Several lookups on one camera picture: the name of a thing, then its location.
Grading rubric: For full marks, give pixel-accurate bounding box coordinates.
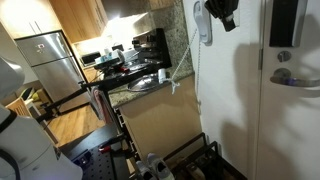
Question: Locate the white wall phone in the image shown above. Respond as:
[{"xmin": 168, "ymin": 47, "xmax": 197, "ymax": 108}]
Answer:
[{"xmin": 193, "ymin": 0, "xmax": 213, "ymax": 46}]

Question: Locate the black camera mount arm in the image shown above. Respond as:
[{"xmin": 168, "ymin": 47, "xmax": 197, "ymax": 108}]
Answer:
[{"xmin": 35, "ymin": 64, "xmax": 156, "ymax": 161}]

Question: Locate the granite countertop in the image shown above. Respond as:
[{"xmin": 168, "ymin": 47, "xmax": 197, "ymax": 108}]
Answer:
[{"xmin": 108, "ymin": 68, "xmax": 196, "ymax": 108}]

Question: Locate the silver lever door handle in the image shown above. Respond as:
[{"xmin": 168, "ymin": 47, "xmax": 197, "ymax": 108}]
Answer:
[{"xmin": 269, "ymin": 67, "xmax": 320, "ymax": 88}]

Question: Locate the pink towel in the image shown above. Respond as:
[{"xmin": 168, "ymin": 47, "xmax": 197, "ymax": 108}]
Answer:
[{"xmin": 90, "ymin": 86, "xmax": 116, "ymax": 125}]

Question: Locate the wooden upper cabinet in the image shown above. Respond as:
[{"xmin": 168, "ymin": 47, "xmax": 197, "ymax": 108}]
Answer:
[{"xmin": 49, "ymin": 0, "xmax": 109, "ymax": 44}]

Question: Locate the black digital door lock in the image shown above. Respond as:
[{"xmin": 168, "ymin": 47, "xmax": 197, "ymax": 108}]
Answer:
[{"xmin": 269, "ymin": 0, "xmax": 308, "ymax": 48}]

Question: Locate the black stereo camera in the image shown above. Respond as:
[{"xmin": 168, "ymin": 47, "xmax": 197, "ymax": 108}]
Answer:
[{"xmin": 93, "ymin": 58, "xmax": 125, "ymax": 71}]

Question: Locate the black toaster oven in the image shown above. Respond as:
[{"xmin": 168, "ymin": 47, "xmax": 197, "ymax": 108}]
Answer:
[{"xmin": 80, "ymin": 51, "xmax": 103, "ymax": 67}]

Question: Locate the blue grey sneaker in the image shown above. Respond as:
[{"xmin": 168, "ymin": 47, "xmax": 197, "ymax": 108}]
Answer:
[
  {"xmin": 134, "ymin": 159, "xmax": 155, "ymax": 180},
  {"xmin": 147, "ymin": 152, "xmax": 175, "ymax": 180}
]

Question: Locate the red handled clamp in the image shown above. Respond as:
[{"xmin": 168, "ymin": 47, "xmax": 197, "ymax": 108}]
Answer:
[{"xmin": 98, "ymin": 139, "xmax": 123, "ymax": 155}]

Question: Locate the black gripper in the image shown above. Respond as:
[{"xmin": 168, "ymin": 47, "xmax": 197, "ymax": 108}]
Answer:
[{"xmin": 204, "ymin": 0, "xmax": 240, "ymax": 33}]

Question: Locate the silver deadbolt thumb turn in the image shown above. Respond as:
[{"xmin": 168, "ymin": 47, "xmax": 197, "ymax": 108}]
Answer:
[{"xmin": 277, "ymin": 50, "xmax": 292, "ymax": 63}]

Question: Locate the pale upper cabinet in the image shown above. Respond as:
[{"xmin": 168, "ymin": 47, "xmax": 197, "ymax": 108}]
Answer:
[{"xmin": 0, "ymin": 0, "xmax": 63, "ymax": 40}]

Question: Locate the black perforated table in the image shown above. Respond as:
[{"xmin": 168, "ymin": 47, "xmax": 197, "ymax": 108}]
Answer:
[{"xmin": 59, "ymin": 123, "xmax": 134, "ymax": 180}]

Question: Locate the black coffee machine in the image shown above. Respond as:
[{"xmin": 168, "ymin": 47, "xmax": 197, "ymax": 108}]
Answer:
[{"xmin": 131, "ymin": 27, "xmax": 173, "ymax": 70}]

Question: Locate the beige base cabinet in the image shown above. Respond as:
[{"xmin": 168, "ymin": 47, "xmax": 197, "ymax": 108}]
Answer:
[{"xmin": 114, "ymin": 74, "xmax": 203, "ymax": 168}]

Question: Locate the white coiled phone cord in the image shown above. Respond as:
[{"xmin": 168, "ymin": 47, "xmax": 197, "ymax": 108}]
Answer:
[{"xmin": 170, "ymin": 28, "xmax": 203, "ymax": 114}]

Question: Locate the stainless steel fridge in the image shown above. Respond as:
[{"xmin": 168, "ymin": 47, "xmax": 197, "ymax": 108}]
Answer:
[{"xmin": 14, "ymin": 30, "xmax": 91, "ymax": 113}]

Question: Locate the small white bottle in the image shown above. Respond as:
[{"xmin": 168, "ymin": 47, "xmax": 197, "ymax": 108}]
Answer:
[{"xmin": 157, "ymin": 68, "xmax": 168, "ymax": 85}]

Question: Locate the brown shoe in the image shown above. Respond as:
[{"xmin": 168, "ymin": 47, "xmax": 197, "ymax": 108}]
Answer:
[{"xmin": 185, "ymin": 162, "xmax": 207, "ymax": 180}]

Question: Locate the silver door strike plate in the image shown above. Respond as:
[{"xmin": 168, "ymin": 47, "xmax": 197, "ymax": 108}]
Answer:
[{"xmin": 258, "ymin": 48, "xmax": 264, "ymax": 71}]

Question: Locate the white door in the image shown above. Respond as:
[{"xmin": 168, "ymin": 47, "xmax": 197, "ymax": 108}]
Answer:
[{"xmin": 254, "ymin": 0, "xmax": 320, "ymax": 180}]

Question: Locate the black shoe rack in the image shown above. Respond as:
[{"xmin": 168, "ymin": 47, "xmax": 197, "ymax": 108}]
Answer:
[{"xmin": 163, "ymin": 132, "xmax": 248, "ymax": 180}]

